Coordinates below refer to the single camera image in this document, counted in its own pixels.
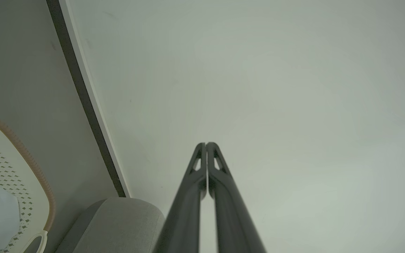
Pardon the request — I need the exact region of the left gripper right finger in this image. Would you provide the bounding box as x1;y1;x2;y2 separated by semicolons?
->
206;142;267;253

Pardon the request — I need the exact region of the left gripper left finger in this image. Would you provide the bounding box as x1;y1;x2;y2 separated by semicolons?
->
152;142;207;253

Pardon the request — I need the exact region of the white perforated laundry basket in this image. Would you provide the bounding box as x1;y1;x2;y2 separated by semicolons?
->
0;113;56;253

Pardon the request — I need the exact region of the grey fabric sofa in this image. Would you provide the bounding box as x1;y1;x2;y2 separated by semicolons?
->
55;197;166;253

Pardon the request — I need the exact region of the black baseboard strip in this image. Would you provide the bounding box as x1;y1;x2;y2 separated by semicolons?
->
46;0;128;197

